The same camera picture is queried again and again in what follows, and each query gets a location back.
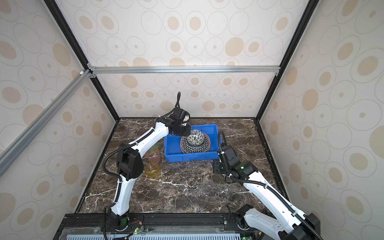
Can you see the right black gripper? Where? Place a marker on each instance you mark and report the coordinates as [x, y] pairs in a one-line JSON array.
[[216, 163]]

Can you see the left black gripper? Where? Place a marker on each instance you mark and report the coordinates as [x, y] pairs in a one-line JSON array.
[[188, 130]]

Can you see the brown leaf pattern bowl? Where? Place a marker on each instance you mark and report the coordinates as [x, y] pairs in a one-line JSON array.
[[196, 138]]

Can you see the geometric pattern brown rimmed plate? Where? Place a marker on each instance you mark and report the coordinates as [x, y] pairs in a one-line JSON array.
[[186, 149]]

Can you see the pink transparent cup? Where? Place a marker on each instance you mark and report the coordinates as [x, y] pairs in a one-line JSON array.
[[153, 155]]

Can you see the yellow transparent cup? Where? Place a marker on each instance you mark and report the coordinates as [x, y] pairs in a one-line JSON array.
[[152, 171]]

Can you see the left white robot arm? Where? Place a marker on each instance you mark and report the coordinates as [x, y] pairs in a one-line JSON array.
[[126, 162]]

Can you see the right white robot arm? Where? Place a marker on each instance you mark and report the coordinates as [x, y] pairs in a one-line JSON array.
[[287, 222]]

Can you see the blue plastic bin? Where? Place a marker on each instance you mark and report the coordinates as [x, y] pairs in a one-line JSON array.
[[173, 146]]

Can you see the green transparent cup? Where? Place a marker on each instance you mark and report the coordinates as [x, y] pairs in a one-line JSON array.
[[157, 145]]

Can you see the left slanted aluminium bar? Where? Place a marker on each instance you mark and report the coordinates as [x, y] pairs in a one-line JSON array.
[[14, 150]]

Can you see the horizontal aluminium frame bar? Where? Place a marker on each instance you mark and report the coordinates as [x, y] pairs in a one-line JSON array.
[[180, 70]]

